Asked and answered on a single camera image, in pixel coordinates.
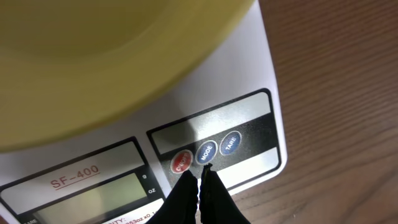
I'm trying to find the white digital kitchen scale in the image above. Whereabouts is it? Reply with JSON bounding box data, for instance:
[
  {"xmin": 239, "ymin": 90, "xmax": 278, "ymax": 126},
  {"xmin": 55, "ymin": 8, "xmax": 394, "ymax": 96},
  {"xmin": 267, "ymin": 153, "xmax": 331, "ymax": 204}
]
[{"xmin": 1, "ymin": 2, "xmax": 287, "ymax": 223}]

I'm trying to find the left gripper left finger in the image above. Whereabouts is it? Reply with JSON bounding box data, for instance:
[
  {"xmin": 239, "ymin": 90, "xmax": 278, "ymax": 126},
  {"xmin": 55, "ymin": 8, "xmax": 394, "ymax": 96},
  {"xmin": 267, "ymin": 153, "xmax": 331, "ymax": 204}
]
[{"xmin": 147, "ymin": 170, "xmax": 198, "ymax": 224}]

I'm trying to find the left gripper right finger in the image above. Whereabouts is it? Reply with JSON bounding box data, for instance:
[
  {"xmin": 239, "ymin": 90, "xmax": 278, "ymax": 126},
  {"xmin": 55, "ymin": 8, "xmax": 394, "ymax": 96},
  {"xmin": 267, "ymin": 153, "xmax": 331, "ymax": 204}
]
[{"xmin": 199, "ymin": 163, "xmax": 250, "ymax": 224}]

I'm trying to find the pale yellow bowl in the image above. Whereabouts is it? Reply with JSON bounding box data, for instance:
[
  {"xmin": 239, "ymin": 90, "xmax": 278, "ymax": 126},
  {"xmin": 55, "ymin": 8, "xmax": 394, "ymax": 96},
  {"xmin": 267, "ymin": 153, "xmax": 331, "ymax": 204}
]
[{"xmin": 1, "ymin": 0, "xmax": 252, "ymax": 152}]

